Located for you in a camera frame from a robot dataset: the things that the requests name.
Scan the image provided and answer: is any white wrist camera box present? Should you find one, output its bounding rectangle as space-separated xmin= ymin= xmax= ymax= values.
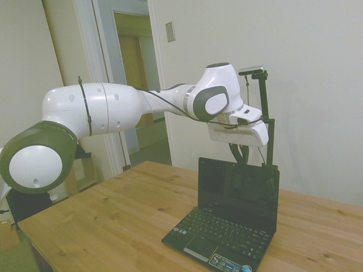
xmin=229 ymin=105 xmax=263 ymax=126

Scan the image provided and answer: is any brown cardboard box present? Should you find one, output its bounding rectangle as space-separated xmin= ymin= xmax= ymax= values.
xmin=0 ymin=219 xmax=21 ymax=252

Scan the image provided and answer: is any white open door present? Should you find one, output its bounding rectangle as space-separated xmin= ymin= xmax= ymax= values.
xmin=92 ymin=0 xmax=140 ymax=156

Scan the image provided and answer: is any black camera stand pole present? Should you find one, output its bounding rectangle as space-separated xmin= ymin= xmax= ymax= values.
xmin=250 ymin=70 xmax=279 ymax=171

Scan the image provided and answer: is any black netbook laptop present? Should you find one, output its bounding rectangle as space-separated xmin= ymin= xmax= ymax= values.
xmin=161 ymin=157 xmax=281 ymax=272

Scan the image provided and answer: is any wooden hallway door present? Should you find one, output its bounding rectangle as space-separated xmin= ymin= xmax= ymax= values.
xmin=118 ymin=35 xmax=154 ymax=129

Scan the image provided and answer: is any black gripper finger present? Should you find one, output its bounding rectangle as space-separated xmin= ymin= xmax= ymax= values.
xmin=229 ymin=143 xmax=242 ymax=164
xmin=239 ymin=145 xmax=251 ymax=165

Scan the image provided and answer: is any black strap around arm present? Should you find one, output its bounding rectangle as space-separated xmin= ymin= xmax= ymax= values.
xmin=77 ymin=75 xmax=94 ymax=137

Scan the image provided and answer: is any black radiator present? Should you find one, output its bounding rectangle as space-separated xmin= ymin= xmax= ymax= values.
xmin=5 ymin=188 xmax=54 ymax=223

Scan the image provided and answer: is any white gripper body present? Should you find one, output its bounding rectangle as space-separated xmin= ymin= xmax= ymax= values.
xmin=207 ymin=121 xmax=269 ymax=147

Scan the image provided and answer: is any grey camera cable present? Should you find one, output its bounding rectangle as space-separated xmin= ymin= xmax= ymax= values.
xmin=243 ymin=75 xmax=267 ymax=164

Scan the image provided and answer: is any beige light switch plate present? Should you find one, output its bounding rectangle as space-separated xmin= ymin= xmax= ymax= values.
xmin=165 ymin=21 xmax=176 ymax=44

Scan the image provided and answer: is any silver camera on stand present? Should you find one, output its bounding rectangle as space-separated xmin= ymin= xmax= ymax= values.
xmin=238 ymin=65 xmax=266 ymax=77

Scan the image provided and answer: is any white closet door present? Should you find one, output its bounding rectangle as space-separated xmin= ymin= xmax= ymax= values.
xmin=0 ymin=0 xmax=66 ymax=151

